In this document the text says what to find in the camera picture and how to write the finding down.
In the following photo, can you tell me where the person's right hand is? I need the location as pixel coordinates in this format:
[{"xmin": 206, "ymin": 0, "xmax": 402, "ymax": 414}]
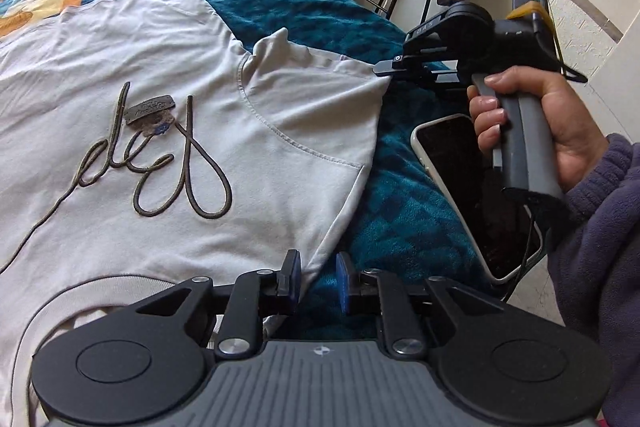
[{"xmin": 466, "ymin": 66, "xmax": 610, "ymax": 192}]

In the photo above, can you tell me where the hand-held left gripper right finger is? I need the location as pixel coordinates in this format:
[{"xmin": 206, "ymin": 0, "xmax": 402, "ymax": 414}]
[{"xmin": 335, "ymin": 252, "xmax": 504, "ymax": 358}]

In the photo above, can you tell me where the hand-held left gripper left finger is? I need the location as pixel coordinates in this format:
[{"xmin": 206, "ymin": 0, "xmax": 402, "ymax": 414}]
[{"xmin": 134, "ymin": 249, "xmax": 305, "ymax": 361}]

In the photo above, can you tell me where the white T-shirt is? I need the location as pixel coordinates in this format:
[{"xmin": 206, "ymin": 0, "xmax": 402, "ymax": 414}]
[{"xmin": 0, "ymin": 0, "xmax": 389, "ymax": 427}]

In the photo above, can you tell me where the black cable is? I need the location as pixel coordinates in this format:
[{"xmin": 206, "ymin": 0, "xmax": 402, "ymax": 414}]
[{"xmin": 502, "ymin": 204, "xmax": 543, "ymax": 303}]

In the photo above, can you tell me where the smartphone in white case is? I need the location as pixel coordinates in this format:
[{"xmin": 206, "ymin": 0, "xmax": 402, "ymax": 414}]
[{"xmin": 410, "ymin": 113, "xmax": 545, "ymax": 284}]

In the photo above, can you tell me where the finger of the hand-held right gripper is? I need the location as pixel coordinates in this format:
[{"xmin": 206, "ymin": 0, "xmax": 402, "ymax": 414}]
[{"xmin": 371, "ymin": 54, "xmax": 454, "ymax": 85}]

